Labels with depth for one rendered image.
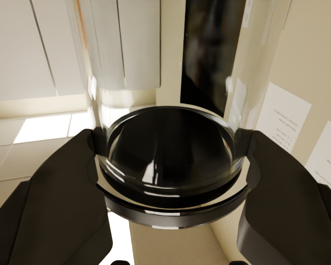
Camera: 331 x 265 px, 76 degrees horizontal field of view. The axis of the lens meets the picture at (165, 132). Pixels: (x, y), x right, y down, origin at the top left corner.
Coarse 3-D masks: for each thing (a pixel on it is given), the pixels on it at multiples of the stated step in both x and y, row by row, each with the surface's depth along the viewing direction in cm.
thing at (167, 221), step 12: (108, 204) 10; (228, 204) 10; (132, 216) 10; (144, 216) 10; (156, 216) 9; (168, 216) 9; (180, 216) 9; (192, 216) 9; (204, 216) 10; (216, 216) 10
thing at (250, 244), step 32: (256, 160) 9; (288, 160) 9; (256, 192) 8; (288, 192) 8; (256, 224) 7; (288, 224) 7; (320, 224) 7; (256, 256) 7; (288, 256) 6; (320, 256) 6
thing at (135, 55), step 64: (128, 0) 6; (192, 0) 6; (256, 0) 6; (128, 64) 7; (192, 64) 7; (256, 64) 7; (128, 128) 8; (192, 128) 8; (128, 192) 10; (192, 192) 10
